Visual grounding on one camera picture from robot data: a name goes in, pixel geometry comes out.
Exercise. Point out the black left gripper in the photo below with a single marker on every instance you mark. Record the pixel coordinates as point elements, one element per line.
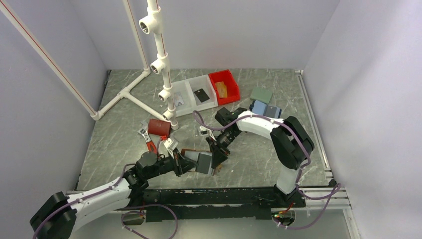
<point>186,164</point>

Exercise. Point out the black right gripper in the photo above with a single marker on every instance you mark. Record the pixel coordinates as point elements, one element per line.
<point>219,155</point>

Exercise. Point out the brown leather card holder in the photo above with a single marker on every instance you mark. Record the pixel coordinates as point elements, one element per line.
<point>193,155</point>

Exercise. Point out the grey card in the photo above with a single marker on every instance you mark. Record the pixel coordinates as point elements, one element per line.
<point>204,163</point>
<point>272,112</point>

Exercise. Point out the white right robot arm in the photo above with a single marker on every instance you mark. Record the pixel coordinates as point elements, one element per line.
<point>291,142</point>

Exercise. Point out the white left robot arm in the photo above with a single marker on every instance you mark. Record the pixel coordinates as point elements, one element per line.
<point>61,215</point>

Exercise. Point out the dark red card holder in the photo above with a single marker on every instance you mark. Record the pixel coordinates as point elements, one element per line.
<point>159,127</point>

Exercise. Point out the blue card holder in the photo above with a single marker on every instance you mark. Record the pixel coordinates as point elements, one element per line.
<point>257,107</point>

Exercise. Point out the black card in bin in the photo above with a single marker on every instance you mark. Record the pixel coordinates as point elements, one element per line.
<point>201,95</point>

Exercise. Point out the orange card in bin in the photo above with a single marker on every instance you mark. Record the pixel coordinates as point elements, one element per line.
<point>221,89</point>

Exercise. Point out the grey card in blue holder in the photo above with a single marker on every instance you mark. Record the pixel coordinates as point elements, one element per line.
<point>272,112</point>

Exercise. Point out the id card in bin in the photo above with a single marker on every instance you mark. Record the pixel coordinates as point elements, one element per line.
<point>178,99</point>

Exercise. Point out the green card holder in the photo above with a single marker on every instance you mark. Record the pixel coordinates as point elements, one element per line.
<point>261,94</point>

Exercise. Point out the clear middle plastic bin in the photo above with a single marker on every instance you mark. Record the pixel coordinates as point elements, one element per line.
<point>203,82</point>

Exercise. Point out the clear plastic bin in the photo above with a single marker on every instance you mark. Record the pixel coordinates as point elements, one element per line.
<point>203,82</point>
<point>183,98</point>

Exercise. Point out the red plastic bin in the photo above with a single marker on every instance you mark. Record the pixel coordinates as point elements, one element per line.
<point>233,93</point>

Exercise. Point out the clear left plastic bin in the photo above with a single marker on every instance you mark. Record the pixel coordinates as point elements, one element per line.
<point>183,98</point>

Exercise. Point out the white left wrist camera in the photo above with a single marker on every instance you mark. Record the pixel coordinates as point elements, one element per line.
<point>170,144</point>

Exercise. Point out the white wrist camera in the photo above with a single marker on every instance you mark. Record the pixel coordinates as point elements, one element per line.
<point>170,144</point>
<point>205,131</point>

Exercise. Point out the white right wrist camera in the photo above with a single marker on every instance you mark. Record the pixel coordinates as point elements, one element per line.
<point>205,131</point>

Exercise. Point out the adjustable wrench red handle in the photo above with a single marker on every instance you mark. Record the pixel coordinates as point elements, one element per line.
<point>143,131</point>

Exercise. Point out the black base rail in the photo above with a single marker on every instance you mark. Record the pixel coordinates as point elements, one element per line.
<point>256,202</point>

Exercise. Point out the white pvc pipe frame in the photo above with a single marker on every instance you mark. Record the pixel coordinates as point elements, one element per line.
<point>150,24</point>

